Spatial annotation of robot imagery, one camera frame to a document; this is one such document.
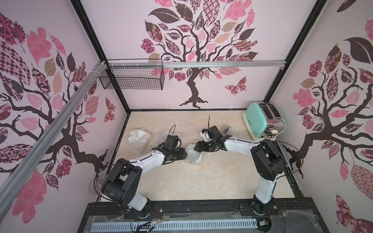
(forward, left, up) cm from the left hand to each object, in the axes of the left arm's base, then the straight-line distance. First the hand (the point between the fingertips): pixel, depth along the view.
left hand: (185, 157), depth 90 cm
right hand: (+7, -9, +1) cm, 11 cm away
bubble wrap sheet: (-1, -5, +3) cm, 6 cm away
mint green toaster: (+18, -50, +14) cm, 55 cm away
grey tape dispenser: (+21, -30, 0) cm, 37 cm away
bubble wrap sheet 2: (+11, +30, +5) cm, 33 cm away
